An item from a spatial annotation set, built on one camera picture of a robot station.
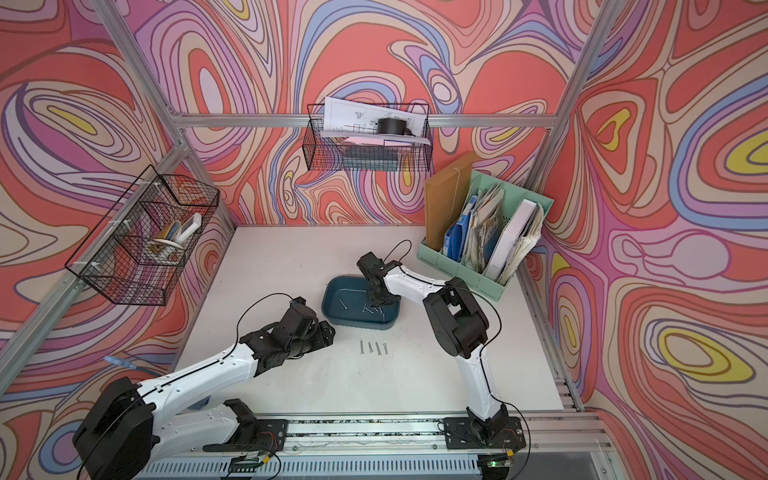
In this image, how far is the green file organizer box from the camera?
2.82 feet

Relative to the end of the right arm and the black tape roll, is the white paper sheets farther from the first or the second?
the end of the right arm

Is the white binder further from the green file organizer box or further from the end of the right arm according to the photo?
the end of the right arm

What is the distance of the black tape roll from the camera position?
837 mm

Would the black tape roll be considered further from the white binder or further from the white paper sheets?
the white binder

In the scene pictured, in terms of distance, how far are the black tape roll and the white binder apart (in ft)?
1.30

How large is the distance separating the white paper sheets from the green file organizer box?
0.95ft

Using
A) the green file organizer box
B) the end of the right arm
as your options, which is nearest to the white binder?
the green file organizer box

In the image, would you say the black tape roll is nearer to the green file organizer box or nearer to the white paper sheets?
the white paper sheets

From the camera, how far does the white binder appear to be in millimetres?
848

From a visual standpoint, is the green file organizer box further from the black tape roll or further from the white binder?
the black tape roll

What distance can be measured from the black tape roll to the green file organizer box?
0.31 meters

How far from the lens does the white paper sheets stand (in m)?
0.86

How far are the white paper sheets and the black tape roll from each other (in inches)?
0.7
